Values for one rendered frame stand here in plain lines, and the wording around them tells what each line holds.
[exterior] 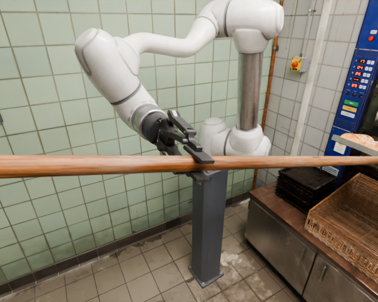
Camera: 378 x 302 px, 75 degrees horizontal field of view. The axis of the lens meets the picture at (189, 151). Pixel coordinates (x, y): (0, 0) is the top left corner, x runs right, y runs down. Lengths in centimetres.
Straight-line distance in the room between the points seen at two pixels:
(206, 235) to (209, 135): 70
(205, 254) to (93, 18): 161
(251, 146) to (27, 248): 170
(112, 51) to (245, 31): 54
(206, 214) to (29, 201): 115
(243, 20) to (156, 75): 89
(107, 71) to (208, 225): 123
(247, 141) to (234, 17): 55
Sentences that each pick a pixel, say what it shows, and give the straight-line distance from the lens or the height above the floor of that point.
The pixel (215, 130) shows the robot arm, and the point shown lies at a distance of 131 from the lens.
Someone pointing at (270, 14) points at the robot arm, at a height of 177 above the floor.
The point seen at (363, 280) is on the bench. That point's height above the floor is 58.
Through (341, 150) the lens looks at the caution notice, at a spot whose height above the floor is 95.
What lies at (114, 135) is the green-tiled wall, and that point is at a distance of 178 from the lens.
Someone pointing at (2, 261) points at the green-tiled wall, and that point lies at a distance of 225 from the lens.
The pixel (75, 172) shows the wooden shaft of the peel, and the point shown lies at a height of 156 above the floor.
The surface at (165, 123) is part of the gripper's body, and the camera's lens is 57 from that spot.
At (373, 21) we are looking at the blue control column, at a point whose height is 174.
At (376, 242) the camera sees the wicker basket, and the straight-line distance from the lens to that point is 191.
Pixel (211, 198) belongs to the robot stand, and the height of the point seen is 82.
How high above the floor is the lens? 175
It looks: 28 degrees down
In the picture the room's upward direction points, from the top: straight up
